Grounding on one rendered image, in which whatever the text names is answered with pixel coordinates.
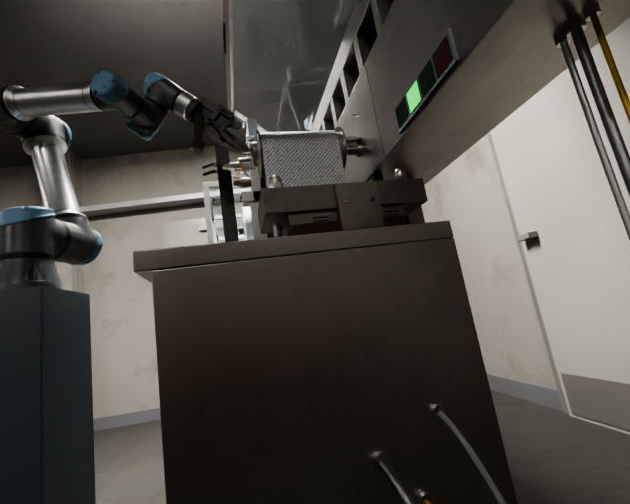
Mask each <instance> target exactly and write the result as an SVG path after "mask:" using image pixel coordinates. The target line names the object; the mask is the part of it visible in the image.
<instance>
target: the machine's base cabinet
mask: <svg viewBox="0 0 630 504"><path fill-rule="evenodd" d="M151 274H152V289H153V305H154V321H155V336H156V352H157V368H158V383H159V399H160V415H161V430H162V446H163V462H164V477H165V493H166V504H403V502H402V501H401V499H400V497H399V496H398V494H397V492H396V491H395V489H394V487H393V486H392V484H391V483H390V481H389V479H388V478H387V476H386V475H385V473H384V472H383V471H382V470H379V469H378V468H377V467H376V466H375V465H374V462H373V457H374V455H375V453H376V452H378V451H384V452H385V453H386V454H387V455H388V456H389V457H390V465H391V466H392V468H393V469H394V471H395V472H396V474H397V475H398V477H399V478H400V480H401V481H402V483H403V484H404V486H405V488H406V489H407V491H408V493H409V494H410V496H411V498H412V499H413V501H414V503H415V504H422V503H421V502H420V501H419V494H420V493H421V492H422V491H426V492H427V493H429V494H430V495H431V496H432V500H433V501H432V504H499V503H498V501H497V499H496V497H495V496H494V494H493V492H492V491H491V489H490V487H489V486H488V484H487V482H486V481H485V479H484V477H483V475H482V474H481V472H480V471H479V469H478V467H477V466H476V464H475V463H474V461H473V460H472V458H471V457H470V455H469V453H468V452H467V450H466V449H465V448H464V446H463V445H462V443H461V442H460V441H459V439H458V438H457V436H456V435H455V434H454V433H453V431H452V430H451V429H450V428H449V426H448V425H447V424H446V423H445V422H444V421H443V420H442V419H441V418H438V417H435V416H433V415H432V413H431V407H432V406H433V405H434V404H438V405H441V406H443V408H444V410H445V415H446V416H447V417H448V418H449V419H450V420H451V421H452V422H453V423H454V424H455V426H456V427H457V428H458V429H459V430H460V432H461V433H462V434H463V436H464V437H465V438H466V440H467V441H468V443H469V444H470V445H471V447H472V448H473V450H474V451H475V453H476V454H477V456H478V457H479V459H480V460H481V462H482V463H483V465H484V466H485V468H486V470H487V471H488V473H489V475H490V476H491V478H492V480H493V481H494V483H495V485H496V486H497V488H498V490H499V491H500V493H501V495H502V496H503V498H504V500H505V502H506V503H507V504H518V503H517V499H516V494H515V490H514V486H513V482H512V478H511V474H510V469H509V465H508V461H507V457H506V453H505V449H504V444H503V440H502V436H501V432H500V428H499V424H498V419H497V415H496V411H495V407H494V403H493V399H492V394H491V390H490V386H489V382H488V378H487V374H486V369H485V365H484V361H483V357H482V353H481V349H480V344H479V340H478V336H477V332H476V328H475V324H474V319H473V315H472V311H471V307H470V303H469V299H468V294H467V290H466V286H465V282H464V278H463V274H462V269H461V265H460V261H459V257H458V253H457V249H456V244H455V240H454V238H444V239H434V240H425V241H416V242H407V243H398V244H389V245H380V246H371V247H362V248H352V249H343V250H334V251H325V252H316V253H307V254H298V255H289V256H279V257H270V258H261V259H252V260H243V261H234V262H225V263H216V264H206V265H197V266H188V267H179V268H170V269H161V270H153V271H152V272H151Z"/></svg>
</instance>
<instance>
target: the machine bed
mask: <svg viewBox="0 0 630 504"><path fill-rule="evenodd" d="M452 237H453V232H452V228H451V224H450V221H438V222H428V223H418V224H407V225H397V226H387V227H376V228H366V229H356V230H345V231H335V232H325V233H314V234H304V235H294V236H283V237H273V238H263V239H252V240H242V241H232V242H221V243H211V244H201V245H190V246H180V247H170V248H159V249H149V250H139V251H133V253H132V254H133V271H134V272H135V273H136V274H138V275H140V276H141V277H143V278H144V279H146V280H148V281H149V282H151V283H152V274H151V272H152V271H153V270H161V269H170V268H179V267H188V266H197V265H206V264H216V263H225V262H234V261H243V260H252V259H261V258H270V257H279V256H289V255H298V254H307V253H316V252H325V251H334V250H343V249H352V248H362V247H371V246H380V245H389V244H398V243H407V242H416V241H425V240H434V239H444V238H452Z"/></svg>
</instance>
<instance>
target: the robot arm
mask: <svg viewBox="0 0 630 504"><path fill-rule="evenodd" d="M143 91H144V92H145V94H146V97H145V98H144V99H143V98H142V97H141V96H139V95H138V94H137V93H136V92H135V91H134V90H133V89H132V88H130V87H129V86H128V85H127V84H126V82H125V81H124V80H123V79H121V78H119V77H118V76H117V75H115V74H114V73H113V72H111V71H101V72H100V73H99V74H96V75H95V76H94V77H93V78H92V81H91V82H81V83H71V84H61V85H51V86H40V87H30V88H23V87H21V86H18V85H9V86H2V87H0V128H1V129H2V130H4V131H6V132H8V133H10V134H12V135H14V136H16V137H18V138H20V139H21V142H22V146H23V149H24V151H25V152H26V153H27V154H28V155H30V156H31V157H32V161H33V165H34V169H35V173H36V177H37V181H38V185H39V189H40V192H41V196H42V200H43V204H44V207H40V206H20V207H12V208H8V209H5V210H3V211H1V212H0V291H6V290H13V289H21V288H28V287H35V286H47V287H52V288H58V289H63V284H62V281H61V279H60V277H59V274H58V272H57V269H56V267H55V261H56V262H62V263H68V264H70V265H85V264H88V263H90V262H92V261H93V260H95V259H96V258H97V256H98V255H99V252H100V251H101V249H102V245H103V240H102V236H101V235H100V233H99V232H97V231H96V230H94V229H91V228H90V224H89V221H88V218H87V216H86V215H84V214H82V213H80V210H79V206H78V203H77V199H76V196H75V192H74V188H73V185H72V181H71V178H70V174H69V171H68V167H67V163H66V160H65V156H64V154H65V153H66V151H67V149H68V148H69V147H70V145H71V144H70V141H72V133H71V130H70V128H69V127H68V125H67V124H66V123H65V122H63V121H62V120H61V119H60V118H58V117H57V116H55V115H63V114H75V113H87V112H100V111H111V110H115V111H117V112H118V113H119V114H121V115H122V116H123V117H125V118H126V119H127V120H128V123H127V125H126V126H127V128H128V129H129V130H131V131H132V132H133V133H135V134H136V135H138V136H139V137H141V138H142V139H144V140H146V141H149V140H151V138H152V137H153V136H154V134H155V133H157V130H158V129H159V127H160V126H161V124H162V123H163V121H164V120H165V119H166V117H167V116H168V114H169V113H170V111H172V112H174V113H176V114H177V115H179V116H180V117H182V118H183V119H185V120H187V121H189V122H190V123H194V135H193V141H192V148H193V149H194V153H195V154H202V153H203V149H204V146H205V145H204V142H203V136H204V132H205V133H206V134H207V135H208V136H209V137H210V138H211V139H213V140H214V141H215V142H217V143H219V144H220V145H221V146H223V147H224V148H226V149H228V150H230V151H232V152H236V153H239V154H242V151H245V152H250V151H251V150H250V149H249V148H248V147H247V146H246V145H245V144H246V141H247V138H246V135H247V130H246V129H244V128H241V129H239V130H234V129H233V128H234V127H235V126H234V116H233V115H234V113H233V112H232V111H230V110H229V109H227V108H226V107H224V106H223V105H221V104H219V105H216V104H215V103H213V102H212V101H210V100H209V99H207V98H206V97H203V98H202V99H201V100H199V99H198V98H196V97H195V96H193V95H192V94H190V93H189V92H187V91H185V90H184V89H183V88H181V87H180V86H178V85H177V84H175V83H174V82H172V81H171V80H170V79H168V78H166V77H164V76H163V75H161V74H159V73H151V74H149V75H148V76H147V77H146V79H145V83H144V84H143ZM223 108H224V109H223ZM225 109H226V110H227V111H229V112H230V113H229V112H227V111H226V110H225Z"/></svg>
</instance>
